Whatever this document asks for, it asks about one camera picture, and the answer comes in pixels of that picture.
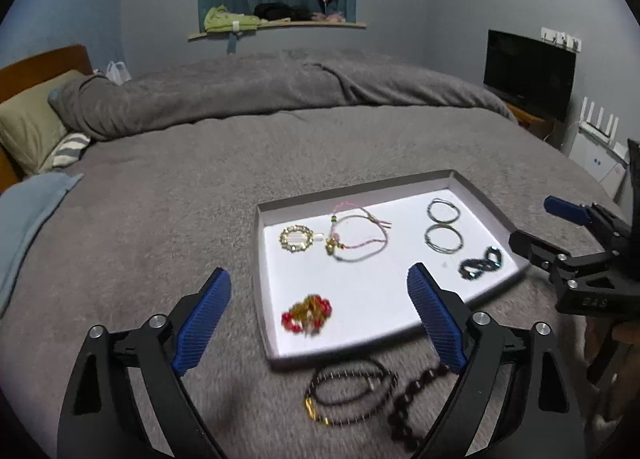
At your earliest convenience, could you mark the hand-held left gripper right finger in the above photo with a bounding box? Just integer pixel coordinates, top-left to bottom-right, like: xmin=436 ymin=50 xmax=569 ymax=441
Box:
xmin=406 ymin=261 xmax=586 ymax=459

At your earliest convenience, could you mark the grey duvet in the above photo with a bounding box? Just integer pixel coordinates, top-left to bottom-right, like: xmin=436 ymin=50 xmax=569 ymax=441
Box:
xmin=48 ymin=49 xmax=518 ymax=140

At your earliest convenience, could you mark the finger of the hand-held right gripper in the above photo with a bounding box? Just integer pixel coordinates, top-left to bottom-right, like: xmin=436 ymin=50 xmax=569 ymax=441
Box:
xmin=508 ymin=230 xmax=573 ymax=290
xmin=544 ymin=195 xmax=628 ymax=252

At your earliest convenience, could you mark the white cabinet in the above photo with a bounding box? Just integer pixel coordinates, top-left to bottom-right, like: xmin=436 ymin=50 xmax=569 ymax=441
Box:
xmin=570 ymin=131 xmax=628 ymax=200

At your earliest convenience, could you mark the dark round bead bracelet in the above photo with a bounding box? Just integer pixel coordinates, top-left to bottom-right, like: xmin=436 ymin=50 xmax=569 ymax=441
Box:
xmin=387 ymin=361 xmax=453 ymax=452

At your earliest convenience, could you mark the wooden windowsill shelf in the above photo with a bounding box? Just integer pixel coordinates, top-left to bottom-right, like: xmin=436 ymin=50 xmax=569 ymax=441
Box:
xmin=188 ymin=20 xmax=367 ymax=43

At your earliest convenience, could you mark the striped pillow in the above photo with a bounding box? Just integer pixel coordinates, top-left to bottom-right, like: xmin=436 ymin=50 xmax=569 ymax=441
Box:
xmin=50 ymin=133 xmax=92 ymax=168

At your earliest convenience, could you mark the person's right hand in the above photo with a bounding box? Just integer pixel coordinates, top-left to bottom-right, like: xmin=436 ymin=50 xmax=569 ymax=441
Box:
xmin=612 ymin=320 xmax=640 ymax=355

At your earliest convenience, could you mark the wooden headboard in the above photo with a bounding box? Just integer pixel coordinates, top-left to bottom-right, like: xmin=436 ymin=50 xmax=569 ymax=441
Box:
xmin=0 ymin=45 xmax=94 ymax=192

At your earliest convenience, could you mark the black cloth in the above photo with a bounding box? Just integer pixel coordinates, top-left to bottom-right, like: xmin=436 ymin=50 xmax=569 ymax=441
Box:
xmin=254 ymin=3 xmax=313 ymax=22

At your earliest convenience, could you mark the grey shallow cardboard box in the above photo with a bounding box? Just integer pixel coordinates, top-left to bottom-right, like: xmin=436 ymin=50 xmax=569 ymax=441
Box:
xmin=252 ymin=169 xmax=533 ymax=372

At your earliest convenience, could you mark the light blue blanket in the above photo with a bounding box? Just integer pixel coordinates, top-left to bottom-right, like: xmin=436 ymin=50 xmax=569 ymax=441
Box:
xmin=0 ymin=173 xmax=85 ymax=315

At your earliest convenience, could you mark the white router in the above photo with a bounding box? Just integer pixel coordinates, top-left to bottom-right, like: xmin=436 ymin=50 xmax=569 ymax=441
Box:
xmin=577 ymin=96 xmax=628 ymax=162

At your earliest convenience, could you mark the black television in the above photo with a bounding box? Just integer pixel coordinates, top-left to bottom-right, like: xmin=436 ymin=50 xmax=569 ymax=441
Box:
xmin=483 ymin=29 xmax=576 ymax=122

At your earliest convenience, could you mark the pink cord bracelet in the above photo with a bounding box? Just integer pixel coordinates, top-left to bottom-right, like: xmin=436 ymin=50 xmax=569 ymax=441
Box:
xmin=325 ymin=201 xmax=393 ymax=264

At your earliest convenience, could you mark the white plastic bag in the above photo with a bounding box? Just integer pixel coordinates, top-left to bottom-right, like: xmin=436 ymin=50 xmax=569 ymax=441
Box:
xmin=104 ymin=61 xmax=132 ymax=86

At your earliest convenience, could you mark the grey knit bed blanket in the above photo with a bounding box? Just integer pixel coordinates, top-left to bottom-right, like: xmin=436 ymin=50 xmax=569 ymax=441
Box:
xmin=0 ymin=106 xmax=640 ymax=459

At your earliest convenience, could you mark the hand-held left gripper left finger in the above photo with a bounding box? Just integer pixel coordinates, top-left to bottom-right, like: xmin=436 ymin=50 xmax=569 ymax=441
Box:
xmin=56 ymin=266 xmax=233 ymax=459

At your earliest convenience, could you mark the white wall socket strip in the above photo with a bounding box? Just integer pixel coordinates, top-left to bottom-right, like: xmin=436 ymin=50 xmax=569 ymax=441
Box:
xmin=541 ymin=27 xmax=583 ymax=50

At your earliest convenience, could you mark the wooden television stand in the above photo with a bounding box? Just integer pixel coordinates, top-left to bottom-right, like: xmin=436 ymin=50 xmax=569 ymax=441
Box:
xmin=507 ymin=104 xmax=556 ymax=140

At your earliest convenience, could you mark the green pillow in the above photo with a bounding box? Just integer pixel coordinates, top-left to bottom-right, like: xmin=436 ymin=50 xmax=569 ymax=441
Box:
xmin=0 ymin=70 xmax=88 ymax=174

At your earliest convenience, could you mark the dark braided bracelet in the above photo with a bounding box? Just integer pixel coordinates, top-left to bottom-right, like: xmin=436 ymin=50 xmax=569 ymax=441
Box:
xmin=304 ymin=359 xmax=399 ymax=427

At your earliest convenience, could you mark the blue bead bracelet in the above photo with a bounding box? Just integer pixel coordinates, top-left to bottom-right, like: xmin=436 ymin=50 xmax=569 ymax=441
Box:
xmin=458 ymin=246 xmax=506 ymax=282

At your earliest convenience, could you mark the green cloth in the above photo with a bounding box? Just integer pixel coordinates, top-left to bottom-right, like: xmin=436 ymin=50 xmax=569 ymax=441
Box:
xmin=204 ymin=6 xmax=261 ymax=33

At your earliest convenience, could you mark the gold crystal bead bracelet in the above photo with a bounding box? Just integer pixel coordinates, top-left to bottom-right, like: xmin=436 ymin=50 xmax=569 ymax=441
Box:
xmin=279 ymin=224 xmax=315 ymax=255

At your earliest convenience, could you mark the silver bangle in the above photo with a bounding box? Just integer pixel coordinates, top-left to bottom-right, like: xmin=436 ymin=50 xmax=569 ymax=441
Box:
xmin=424 ymin=224 xmax=463 ymax=255
xmin=426 ymin=198 xmax=460 ymax=226

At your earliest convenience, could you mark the red bead gold chain bracelet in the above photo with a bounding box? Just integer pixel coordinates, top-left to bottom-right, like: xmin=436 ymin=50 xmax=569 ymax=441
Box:
xmin=280 ymin=294 xmax=333 ymax=339

